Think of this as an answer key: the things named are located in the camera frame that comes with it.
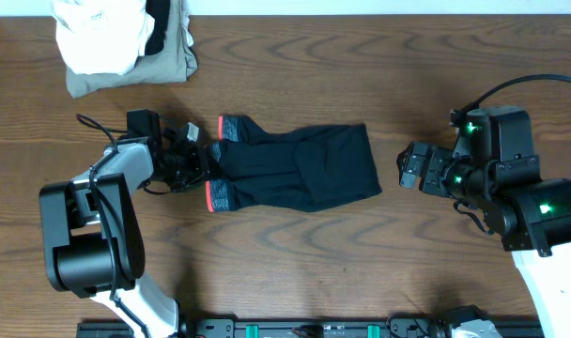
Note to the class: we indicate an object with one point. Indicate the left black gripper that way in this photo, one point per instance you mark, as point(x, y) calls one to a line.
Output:
point(194, 161)

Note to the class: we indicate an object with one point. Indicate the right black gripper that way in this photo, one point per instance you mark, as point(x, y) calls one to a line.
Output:
point(438, 158)

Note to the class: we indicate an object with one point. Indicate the black leggings with coral cuffs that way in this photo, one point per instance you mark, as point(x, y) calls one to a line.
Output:
point(308, 169)

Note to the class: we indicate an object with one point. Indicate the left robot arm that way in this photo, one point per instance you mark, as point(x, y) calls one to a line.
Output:
point(92, 242)

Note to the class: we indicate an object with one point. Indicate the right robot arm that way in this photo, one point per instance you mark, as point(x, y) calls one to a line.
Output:
point(493, 175)

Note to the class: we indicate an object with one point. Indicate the khaki folded garment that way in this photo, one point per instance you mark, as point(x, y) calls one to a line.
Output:
point(174, 64)

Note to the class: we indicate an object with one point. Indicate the white folded garment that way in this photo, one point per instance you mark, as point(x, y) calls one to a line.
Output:
point(101, 36)

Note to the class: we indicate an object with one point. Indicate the black folded garment on pile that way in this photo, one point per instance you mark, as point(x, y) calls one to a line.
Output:
point(159, 10)

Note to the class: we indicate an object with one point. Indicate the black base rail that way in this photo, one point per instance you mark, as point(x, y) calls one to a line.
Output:
point(227, 328)

